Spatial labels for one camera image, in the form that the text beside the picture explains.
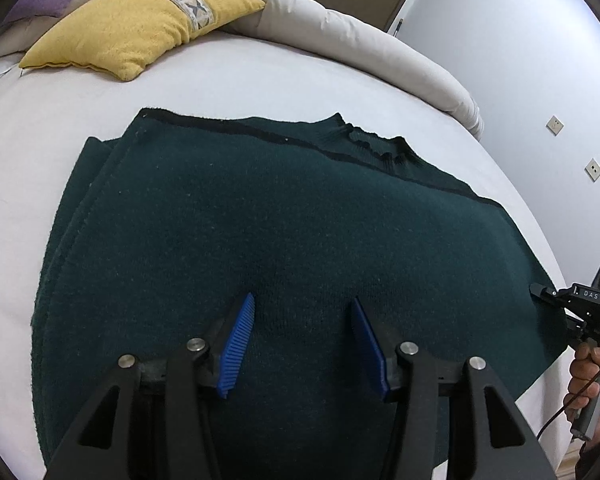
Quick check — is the beige wall socket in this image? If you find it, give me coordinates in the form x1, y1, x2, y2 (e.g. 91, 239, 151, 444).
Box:
546, 116, 564, 136
584, 158, 600, 182

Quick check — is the yellow patterned throw pillow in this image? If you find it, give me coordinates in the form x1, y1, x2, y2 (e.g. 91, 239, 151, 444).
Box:
19, 0, 265, 81

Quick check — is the dark green knit sweater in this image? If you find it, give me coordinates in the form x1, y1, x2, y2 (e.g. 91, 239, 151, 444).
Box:
32, 108, 566, 479

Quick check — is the beige quilted duvet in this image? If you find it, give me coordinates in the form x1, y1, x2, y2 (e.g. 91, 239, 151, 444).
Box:
0, 0, 486, 139

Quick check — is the white bed sheet mattress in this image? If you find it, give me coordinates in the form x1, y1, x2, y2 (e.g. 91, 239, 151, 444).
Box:
0, 32, 565, 479

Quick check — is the black cable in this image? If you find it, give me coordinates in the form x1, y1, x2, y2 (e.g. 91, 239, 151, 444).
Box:
533, 401, 571, 443

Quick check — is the upper beige wall socket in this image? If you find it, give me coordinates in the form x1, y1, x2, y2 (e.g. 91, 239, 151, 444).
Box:
546, 116, 564, 136

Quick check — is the person right hand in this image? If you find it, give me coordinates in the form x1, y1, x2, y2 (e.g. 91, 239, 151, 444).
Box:
564, 344, 600, 422

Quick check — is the lower beige wall socket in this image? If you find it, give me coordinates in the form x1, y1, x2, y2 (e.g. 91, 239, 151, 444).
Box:
584, 158, 600, 182

